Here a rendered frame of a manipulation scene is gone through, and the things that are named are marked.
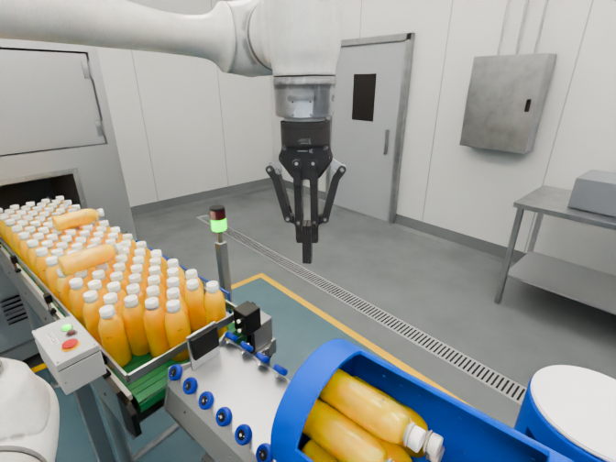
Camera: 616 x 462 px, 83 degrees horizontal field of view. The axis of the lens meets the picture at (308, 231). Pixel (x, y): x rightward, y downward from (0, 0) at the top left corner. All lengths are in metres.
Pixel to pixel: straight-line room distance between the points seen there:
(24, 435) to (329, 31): 0.74
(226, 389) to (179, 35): 0.89
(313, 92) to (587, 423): 0.92
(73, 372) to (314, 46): 0.96
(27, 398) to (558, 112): 3.81
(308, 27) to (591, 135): 3.45
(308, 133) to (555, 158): 3.47
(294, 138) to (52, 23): 0.29
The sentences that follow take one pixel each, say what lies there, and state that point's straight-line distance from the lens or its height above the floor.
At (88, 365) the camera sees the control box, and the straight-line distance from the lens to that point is 1.13.
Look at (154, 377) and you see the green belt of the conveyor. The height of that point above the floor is 0.90.
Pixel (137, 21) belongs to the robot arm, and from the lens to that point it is 0.55.
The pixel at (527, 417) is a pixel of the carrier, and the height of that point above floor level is 0.98.
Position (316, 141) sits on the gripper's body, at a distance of 0.52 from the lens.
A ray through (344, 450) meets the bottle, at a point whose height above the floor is 1.13.
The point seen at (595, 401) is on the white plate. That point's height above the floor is 1.04.
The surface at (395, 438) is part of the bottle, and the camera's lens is 0.73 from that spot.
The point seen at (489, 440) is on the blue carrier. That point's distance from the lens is 0.86.
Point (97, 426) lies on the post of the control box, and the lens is 1.38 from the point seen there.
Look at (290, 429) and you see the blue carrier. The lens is 0.73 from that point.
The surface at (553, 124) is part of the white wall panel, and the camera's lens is 3.86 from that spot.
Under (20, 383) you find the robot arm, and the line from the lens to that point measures 0.75.
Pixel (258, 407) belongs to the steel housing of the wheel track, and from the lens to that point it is 1.07.
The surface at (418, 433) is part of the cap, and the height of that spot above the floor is 1.18.
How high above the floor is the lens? 1.74
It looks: 23 degrees down
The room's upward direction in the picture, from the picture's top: straight up
